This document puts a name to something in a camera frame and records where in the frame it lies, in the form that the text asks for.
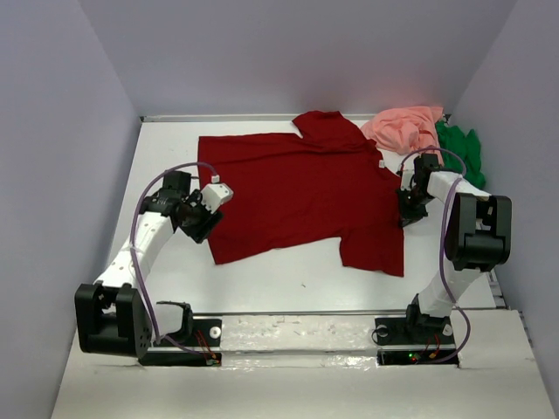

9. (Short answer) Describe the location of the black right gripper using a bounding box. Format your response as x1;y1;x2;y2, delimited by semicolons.
394;186;435;228

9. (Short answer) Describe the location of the dark red t shirt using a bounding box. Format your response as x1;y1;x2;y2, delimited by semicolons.
197;111;404;277

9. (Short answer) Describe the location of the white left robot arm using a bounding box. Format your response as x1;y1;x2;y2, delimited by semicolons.
74;170;233;359

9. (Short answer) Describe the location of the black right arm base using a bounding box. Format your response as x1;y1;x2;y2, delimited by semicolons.
370;316;459;367

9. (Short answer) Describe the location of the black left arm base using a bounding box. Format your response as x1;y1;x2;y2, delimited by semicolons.
139;316;223;367

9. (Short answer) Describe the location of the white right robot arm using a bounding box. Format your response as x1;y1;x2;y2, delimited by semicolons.
397;151;513;342

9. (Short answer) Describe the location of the pink crumpled t shirt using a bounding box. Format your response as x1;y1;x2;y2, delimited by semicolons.
361;106;444;155

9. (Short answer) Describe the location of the green crumpled t shirt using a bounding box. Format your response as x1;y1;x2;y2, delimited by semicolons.
435;120;486;189

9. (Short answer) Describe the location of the white front cover board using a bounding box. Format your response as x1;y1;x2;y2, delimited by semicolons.
53;311;555;418

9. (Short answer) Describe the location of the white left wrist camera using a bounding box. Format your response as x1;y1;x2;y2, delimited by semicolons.
201;182;234;213

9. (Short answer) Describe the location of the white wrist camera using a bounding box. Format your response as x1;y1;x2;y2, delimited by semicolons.
396;156;415;179
201;182;234;213

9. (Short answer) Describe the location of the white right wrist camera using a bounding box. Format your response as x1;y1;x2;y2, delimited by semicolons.
396;156;415;179

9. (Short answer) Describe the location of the aluminium front rail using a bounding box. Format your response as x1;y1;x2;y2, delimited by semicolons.
194;309;406;317

